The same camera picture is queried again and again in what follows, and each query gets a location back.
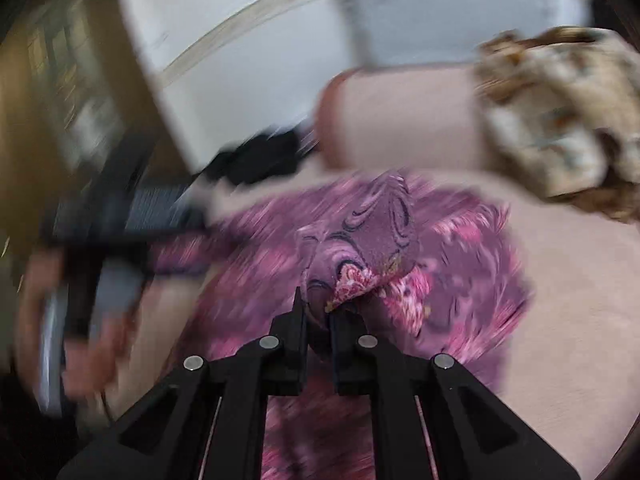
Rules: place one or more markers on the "brown wooden cabinet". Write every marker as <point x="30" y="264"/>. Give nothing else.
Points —
<point x="71" y="89"/>

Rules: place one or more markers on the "beige floral crumpled cloth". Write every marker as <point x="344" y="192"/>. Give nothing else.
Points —
<point x="562" y="111"/>

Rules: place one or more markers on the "person's left hand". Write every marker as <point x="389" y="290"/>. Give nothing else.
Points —
<point x="61" y="368"/>

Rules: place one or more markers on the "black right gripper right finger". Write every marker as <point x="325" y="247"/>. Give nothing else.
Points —
<point x="349" y="368"/>

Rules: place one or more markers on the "pink quilted sofa seat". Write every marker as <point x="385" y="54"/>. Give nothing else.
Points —
<point x="572" y="371"/>

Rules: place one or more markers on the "purple floral garment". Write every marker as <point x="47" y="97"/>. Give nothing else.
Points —
<point x="431" y="268"/>

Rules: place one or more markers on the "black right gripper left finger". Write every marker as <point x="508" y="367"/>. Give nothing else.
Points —
<point x="288" y="369"/>

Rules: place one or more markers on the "black cloth on sofa edge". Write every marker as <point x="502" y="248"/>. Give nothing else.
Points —
<point x="272" y="153"/>

